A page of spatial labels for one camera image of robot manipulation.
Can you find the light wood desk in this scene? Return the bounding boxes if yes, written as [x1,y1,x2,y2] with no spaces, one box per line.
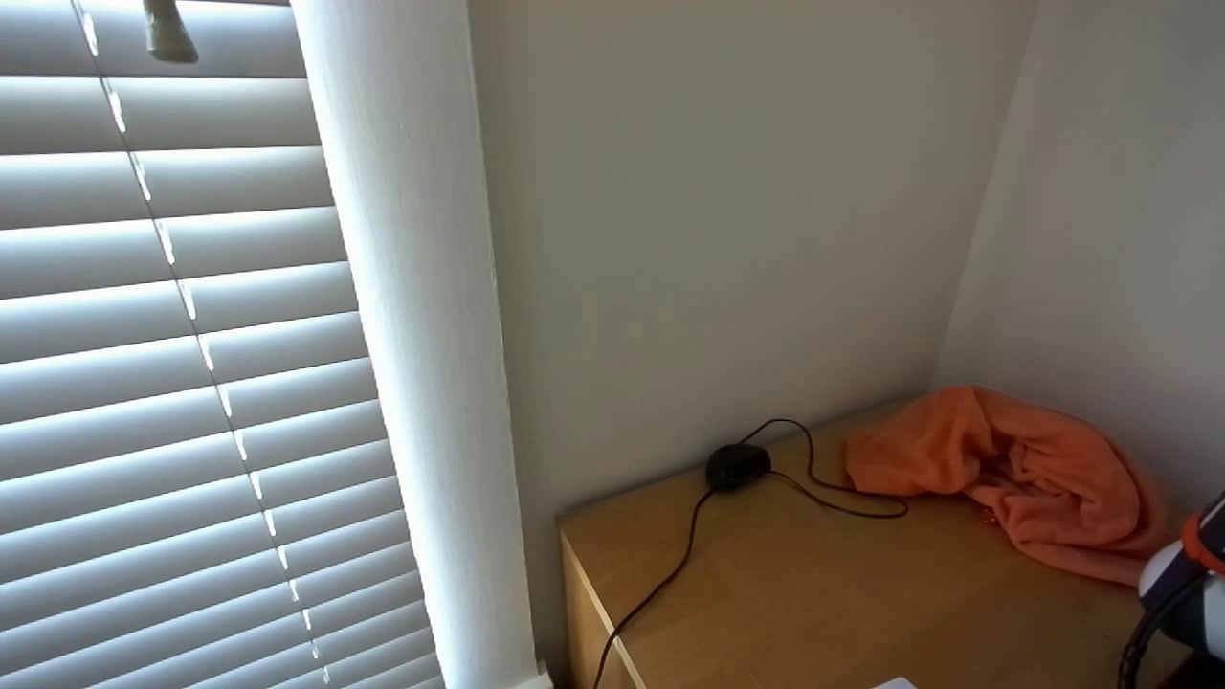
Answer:
[555,397,1203,689]

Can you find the orange towel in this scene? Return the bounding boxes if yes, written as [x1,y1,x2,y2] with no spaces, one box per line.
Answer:
[838,383,1172,589]

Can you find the white window blinds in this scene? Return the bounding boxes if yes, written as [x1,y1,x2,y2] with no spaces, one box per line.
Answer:
[0,0,450,689]

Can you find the black power adapter with cable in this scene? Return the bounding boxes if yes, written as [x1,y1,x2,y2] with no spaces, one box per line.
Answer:
[586,413,913,689]

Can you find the orange cable strap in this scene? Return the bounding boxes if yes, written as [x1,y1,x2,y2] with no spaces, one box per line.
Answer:
[1179,494,1225,579]

